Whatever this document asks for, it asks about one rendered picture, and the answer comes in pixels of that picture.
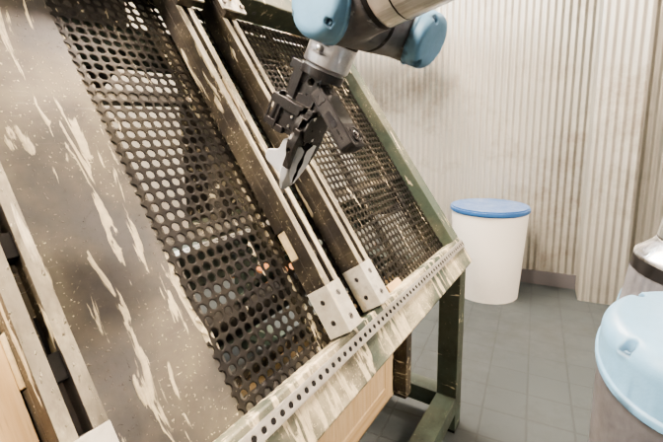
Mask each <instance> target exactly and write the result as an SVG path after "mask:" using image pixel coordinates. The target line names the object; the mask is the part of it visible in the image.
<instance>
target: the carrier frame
mask: <svg viewBox="0 0 663 442"><path fill-rule="evenodd" d="M465 281H466V270H464V271H463V273H462V274H461V275H460V276H459V277H458V278H457V280H456V281H455V282H454V283H453V284H452V285H451V287H450V288H449V289H448V290H447V291H446V292H445V294H444V295H443V296H442V297H441V298H440V299H439V325H438V360H437V380H434V379H431V378H428V377H425V376H422V375H419V374H416V373H413V372H410V371H411V333H410V334H409V335H408V337H407V338H406V339H405V340H404V341H403V343H402V344H401V345H400V346H399V347H398V348H397V350H396V351H395V352H394V353H393V394H392V395H391V397H392V396H393V395H395V396H397V397H400V398H403V399H406V398H407V397H409V398H412V399H414V400H417V401H420V402H423V403H425V404H428V405H429V407H428V408H427V410H426V412H425V414H424V415H423V417H422V419H421V420H420V422H419V423H418V425H417V426H416V428H415V430H414V432H413V433H412V435H411V437H410V438H409V440H408V442H442V441H443V439H444V437H445V435H446V432H447V431H449V432H452V433H454V434H455V432H456V429H457V427H458V425H459V423H460V406H461V382H462V357H463V331H464V307H465ZM390 399H391V398H389V399H388V401H389V400H390ZM387 403H388V402H386V403H385V405H386V404H387ZM385 405H384V406H383V408H384V407H385ZM383 408H382V409H381V410H380V412H381V411H382V410H383ZM380 412H379V413H378V414H377V416H378V415H379V414H380ZM377 416H376V417H375V418H374V420H373V421H372V423H373V422H374V421H375V419H376V418H377ZM372 423H371V424H370V425H369V427H370V426H371V425H372ZM369 427H368V428H367V429H366V431H365V432H364V433H363V435H362V436H361V438H362V437H363V436H364V434H365V433H366V432H367V430H368V429H369ZM361 438H360V439H359V440H358V442H359V441H360V440H361Z"/></svg>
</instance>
